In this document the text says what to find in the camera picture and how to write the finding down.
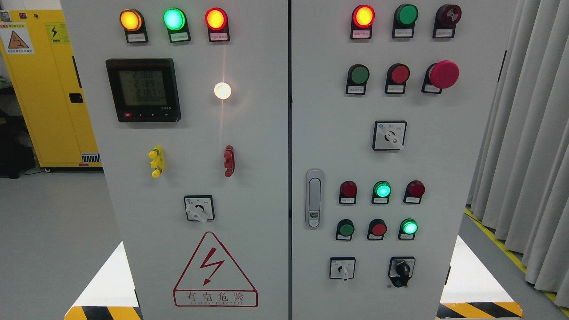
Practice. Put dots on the white rotary switch door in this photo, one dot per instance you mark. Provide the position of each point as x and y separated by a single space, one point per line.
199 208

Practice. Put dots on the red terminal connector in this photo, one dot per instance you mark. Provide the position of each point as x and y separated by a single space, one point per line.
229 163

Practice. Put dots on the dark red lamp left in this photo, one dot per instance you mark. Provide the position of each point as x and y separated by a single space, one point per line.
348 193

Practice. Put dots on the dark red lamp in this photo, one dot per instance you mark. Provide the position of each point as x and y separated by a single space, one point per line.
414 192
348 193

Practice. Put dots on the green push button lower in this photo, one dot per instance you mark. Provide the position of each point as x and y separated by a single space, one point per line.
344 230

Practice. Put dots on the green push button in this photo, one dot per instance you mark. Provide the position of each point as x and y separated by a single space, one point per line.
357 78
344 230

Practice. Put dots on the clear white indicator lamp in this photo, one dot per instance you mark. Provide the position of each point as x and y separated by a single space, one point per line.
222 90

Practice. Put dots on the green lit lamp middle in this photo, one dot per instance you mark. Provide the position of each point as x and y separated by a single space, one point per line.
381 193

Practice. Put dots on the green push button upper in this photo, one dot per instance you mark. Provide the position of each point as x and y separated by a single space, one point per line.
357 78

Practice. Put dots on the left grey cabinet door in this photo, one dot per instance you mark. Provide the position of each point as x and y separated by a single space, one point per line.
251 205

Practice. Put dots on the grey cabinet door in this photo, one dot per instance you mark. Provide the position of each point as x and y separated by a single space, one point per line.
333 132
251 205

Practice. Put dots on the red push button lower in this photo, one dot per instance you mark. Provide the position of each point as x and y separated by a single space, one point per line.
377 229

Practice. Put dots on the red push button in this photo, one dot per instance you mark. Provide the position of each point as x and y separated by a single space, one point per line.
377 229
396 79

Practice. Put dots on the right grey cabinet door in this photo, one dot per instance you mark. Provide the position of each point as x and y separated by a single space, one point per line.
333 132

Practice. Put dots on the yellow terminal connector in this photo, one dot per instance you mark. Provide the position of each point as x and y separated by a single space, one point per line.
157 161

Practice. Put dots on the dark red lamp right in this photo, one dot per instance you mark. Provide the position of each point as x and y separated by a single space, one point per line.
414 192

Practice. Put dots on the red electric danger sticker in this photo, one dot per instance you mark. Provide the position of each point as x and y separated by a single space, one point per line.
212 278

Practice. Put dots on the green lit button lower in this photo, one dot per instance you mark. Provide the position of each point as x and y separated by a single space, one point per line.
408 229

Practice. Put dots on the red push button upper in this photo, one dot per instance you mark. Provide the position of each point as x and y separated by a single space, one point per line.
396 79

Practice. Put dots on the red indicator lamp top left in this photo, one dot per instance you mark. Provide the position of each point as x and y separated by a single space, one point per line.
218 25

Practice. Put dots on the black digital power meter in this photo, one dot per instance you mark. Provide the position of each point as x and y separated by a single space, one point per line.
144 90

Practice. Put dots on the red lit lamp right door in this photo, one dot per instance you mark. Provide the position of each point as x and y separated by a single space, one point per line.
361 25

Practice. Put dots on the green indicator lamp top left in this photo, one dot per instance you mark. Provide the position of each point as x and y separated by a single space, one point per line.
177 25

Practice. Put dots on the red mushroom emergency stop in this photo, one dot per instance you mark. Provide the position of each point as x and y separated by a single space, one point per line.
439 76

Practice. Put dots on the dark green lamp top right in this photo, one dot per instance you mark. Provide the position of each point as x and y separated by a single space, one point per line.
404 20

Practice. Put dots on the yellow indicator lamp top left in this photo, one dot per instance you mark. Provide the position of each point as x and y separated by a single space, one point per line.
134 26

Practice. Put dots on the dark red buzzer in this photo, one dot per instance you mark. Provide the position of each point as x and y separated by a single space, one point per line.
446 19

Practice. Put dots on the right striped cabinet base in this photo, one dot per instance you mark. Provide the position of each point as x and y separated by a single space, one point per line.
471 292

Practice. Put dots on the striped cabinet base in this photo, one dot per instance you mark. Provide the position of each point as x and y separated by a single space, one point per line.
471 292
111 293

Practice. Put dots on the grey curtain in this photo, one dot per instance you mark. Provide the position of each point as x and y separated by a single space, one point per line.
521 184

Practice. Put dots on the left striped cabinet base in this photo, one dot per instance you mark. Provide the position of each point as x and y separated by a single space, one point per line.
111 293

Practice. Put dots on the yellow safety cabinet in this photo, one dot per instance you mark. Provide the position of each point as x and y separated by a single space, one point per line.
40 61

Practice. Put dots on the silver door handle lock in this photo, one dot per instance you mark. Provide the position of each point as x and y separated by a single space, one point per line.
313 184

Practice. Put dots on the white rotary switch upper right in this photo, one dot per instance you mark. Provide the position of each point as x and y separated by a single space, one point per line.
389 135

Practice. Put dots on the white rotary switch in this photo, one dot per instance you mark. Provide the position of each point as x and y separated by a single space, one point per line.
342 268
389 135

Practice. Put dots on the white rotary switch lower right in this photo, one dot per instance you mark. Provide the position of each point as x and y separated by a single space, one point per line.
342 268

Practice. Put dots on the black selector knob switch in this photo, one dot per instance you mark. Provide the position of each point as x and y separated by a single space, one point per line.
401 270

